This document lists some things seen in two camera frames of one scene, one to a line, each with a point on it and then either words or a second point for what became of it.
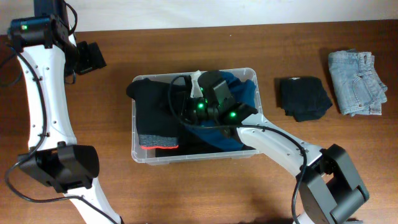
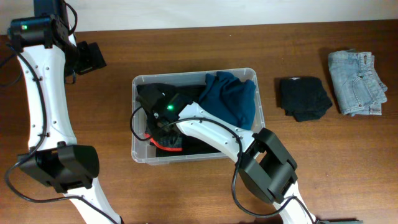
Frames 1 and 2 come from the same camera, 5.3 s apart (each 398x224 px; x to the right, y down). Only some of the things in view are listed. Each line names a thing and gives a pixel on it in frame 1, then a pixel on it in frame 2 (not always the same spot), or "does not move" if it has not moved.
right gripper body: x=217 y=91 → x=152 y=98
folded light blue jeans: x=358 y=89 does not move
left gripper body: x=90 y=57 does not move
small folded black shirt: x=305 y=98 does not move
